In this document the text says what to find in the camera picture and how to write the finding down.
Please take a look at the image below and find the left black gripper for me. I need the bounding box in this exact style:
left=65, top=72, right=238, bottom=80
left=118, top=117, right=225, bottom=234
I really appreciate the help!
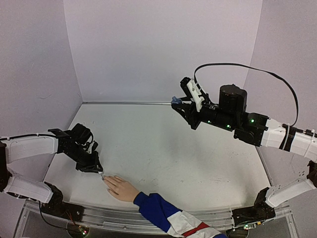
left=65, top=145, right=103, bottom=173

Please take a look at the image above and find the blue nail polish bottle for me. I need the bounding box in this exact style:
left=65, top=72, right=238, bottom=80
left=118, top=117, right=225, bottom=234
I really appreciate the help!
left=171, top=96, right=183, bottom=105

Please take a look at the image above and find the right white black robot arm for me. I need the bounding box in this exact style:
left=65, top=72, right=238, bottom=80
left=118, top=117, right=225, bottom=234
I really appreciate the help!
left=171, top=80, right=317, bottom=229

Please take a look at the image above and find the blue white red sleeve forearm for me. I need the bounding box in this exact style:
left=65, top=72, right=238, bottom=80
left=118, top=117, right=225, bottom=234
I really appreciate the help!
left=133, top=192, right=226, bottom=238

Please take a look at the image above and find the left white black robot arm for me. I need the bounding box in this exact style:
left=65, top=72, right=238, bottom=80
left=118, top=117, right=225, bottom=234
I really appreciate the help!
left=0, top=123, right=103, bottom=222

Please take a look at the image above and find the mannequin hand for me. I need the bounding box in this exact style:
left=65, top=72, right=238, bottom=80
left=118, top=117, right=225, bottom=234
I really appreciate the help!
left=103, top=176, right=140, bottom=203

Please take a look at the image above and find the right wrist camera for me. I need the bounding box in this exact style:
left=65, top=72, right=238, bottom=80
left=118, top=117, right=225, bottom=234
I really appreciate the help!
left=180, top=77, right=211, bottom=112

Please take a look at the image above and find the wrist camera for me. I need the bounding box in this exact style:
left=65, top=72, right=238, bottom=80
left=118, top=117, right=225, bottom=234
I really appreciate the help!
left=86, top=141, right=99, bottom=153
left=180, top=77, right=211, bottom=112

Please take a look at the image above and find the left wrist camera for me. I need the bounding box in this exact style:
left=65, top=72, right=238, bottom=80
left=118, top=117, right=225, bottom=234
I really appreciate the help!
left=86, top=141, right=99, bottom=153

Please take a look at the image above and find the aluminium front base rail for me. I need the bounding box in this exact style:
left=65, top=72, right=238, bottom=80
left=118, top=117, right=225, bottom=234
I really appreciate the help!
left=14, top=193, right=298, bottom=238

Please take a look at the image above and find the black right camera cable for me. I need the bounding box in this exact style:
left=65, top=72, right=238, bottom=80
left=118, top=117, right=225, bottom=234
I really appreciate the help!
left=193, top=63, right=300, bottom=127

